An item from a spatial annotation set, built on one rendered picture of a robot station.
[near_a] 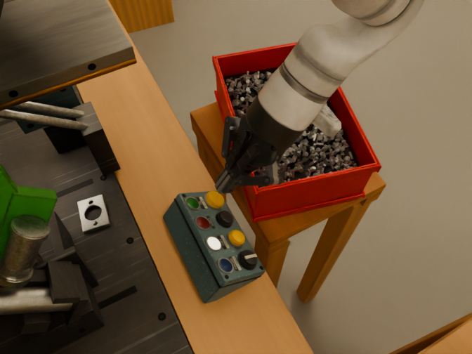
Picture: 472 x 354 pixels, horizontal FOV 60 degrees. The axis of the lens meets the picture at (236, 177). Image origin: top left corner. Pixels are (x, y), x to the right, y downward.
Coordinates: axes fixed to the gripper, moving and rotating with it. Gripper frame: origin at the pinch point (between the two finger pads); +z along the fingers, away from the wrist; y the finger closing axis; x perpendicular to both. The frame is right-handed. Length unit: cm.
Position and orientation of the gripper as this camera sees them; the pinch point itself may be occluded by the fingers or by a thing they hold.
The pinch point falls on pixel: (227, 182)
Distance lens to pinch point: 60.0
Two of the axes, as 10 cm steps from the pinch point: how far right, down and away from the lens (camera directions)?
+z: -5.1, 6.5, 5.6
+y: 4.6, 7.6, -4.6
